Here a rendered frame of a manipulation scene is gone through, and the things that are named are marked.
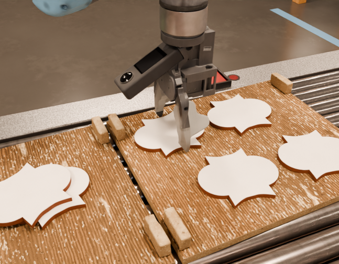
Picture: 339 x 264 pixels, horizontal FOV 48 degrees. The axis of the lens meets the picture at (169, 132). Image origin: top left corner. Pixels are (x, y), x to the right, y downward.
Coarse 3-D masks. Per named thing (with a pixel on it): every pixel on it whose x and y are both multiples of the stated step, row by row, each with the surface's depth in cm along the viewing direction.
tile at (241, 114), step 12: (240, 96) 83; (216, 108) 79; (228, 108) 79; (240, 108) 79; (252, 108) 79; (264, 108) 79; (216, 120) 76; (228, 120) 76; (240, 120) 76; (252, 120) 76; (264, 120) 76; (240, 132) 73
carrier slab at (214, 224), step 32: (224, 96) 85; (256, 96) 85; (288, 96) 85; (128, 128) 75; (256, 128) 75; (288, 128) 75; (320, 128) 75; (128, 160) 68; (160, 160) 68; (192, 160) 68; (160, 192) 62; (192, 192) 62; (288, 192) 62; (320, 192) 62; (160, 224) 58; (192, 224) 57; (224, 224) 57; (256, 224) 57; (192, 256) 53
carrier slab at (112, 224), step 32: (0, 160) 68; (32, 160) 68; (64, 160) 68; (96, 160) 68; (96, 192) 62; (128, 192) 62; (64, 224) 57; (96, 224) 57; (128, 224) 57; (0, 256) 52; (32, 256) 52; (64, 256) 52; (96, 256) 52; (128, 256) 52
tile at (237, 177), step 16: (208, 160) 66; (224, 160) 66; (240, 160) 66; (256, 160) 66; (208, 176) 63; (224, 176) 63; (240, 176) 63; (256, 176) 63; (272, 176) 63; (208, 192) 61; (224, 192) 60; (240, 192) 60; (256, 192) 60; (272, 192) 60
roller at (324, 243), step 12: (336, 228) 58; (300, 240) 57; (312, 240) 56; (324, 240) 56; (336, 240) 57; (264, 252) 55; (276, 252) 55; (288, 252) 55; (300, 252) 55; (312, 252) 55; (324, 252) 56; (336, 252) 56
